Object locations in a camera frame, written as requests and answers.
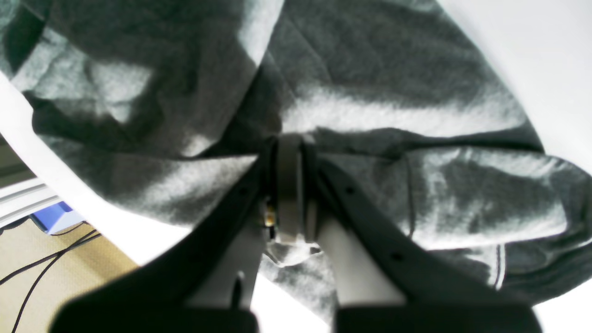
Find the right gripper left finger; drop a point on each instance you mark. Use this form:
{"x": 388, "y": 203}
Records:
{"x": 203, "y": 284}

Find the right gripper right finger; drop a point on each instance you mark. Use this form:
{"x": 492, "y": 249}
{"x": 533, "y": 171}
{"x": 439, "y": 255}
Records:
{"x": 386, "y": 283}

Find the grey t-shirt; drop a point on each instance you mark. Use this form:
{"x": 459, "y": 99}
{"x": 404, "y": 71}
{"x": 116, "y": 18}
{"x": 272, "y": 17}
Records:
{"x": 159, "y": 106}

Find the blue object on floor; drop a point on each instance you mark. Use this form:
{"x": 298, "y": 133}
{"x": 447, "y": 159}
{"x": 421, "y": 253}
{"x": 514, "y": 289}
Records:
{"x": 56, "y": 218}

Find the aluminium frame post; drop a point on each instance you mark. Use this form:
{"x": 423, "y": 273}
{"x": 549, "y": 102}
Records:
{"x": 22, "y": 199}

